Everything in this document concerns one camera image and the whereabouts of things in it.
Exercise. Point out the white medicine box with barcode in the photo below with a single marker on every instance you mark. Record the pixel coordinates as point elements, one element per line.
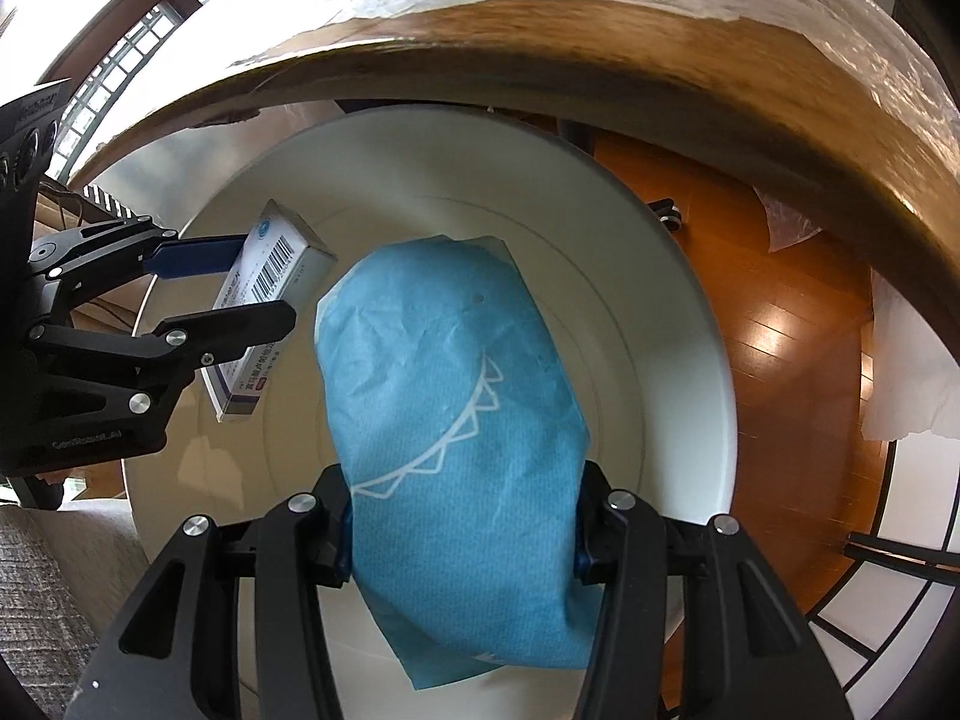
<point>294,255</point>

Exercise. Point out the small black metal fitting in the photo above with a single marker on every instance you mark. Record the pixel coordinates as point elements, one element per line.
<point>669,214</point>

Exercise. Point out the white black-framed panel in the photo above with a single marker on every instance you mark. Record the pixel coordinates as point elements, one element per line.
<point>900,600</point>

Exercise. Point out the clear plastic table cover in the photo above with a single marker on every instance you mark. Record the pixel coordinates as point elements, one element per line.
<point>862,7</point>

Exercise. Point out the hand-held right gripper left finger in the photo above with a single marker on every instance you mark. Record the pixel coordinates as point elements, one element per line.
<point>330,532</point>

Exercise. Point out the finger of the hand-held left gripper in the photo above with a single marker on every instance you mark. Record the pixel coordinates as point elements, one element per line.
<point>247,322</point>
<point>202,255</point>

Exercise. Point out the white round bin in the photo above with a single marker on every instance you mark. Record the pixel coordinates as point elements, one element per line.
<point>645,360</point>

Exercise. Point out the large window dark frame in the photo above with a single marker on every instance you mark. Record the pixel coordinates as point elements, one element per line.
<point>112,37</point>

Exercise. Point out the white paper sheet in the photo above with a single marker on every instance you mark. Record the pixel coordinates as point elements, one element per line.
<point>904,360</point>

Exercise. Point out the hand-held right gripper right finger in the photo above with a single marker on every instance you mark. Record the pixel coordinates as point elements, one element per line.
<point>589,540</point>

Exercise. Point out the grey textured fabric seat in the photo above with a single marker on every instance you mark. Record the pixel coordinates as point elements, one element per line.
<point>52,585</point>

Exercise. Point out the blue nonwoven cloth white pattern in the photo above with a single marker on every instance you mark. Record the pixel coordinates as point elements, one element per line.
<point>450,427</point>

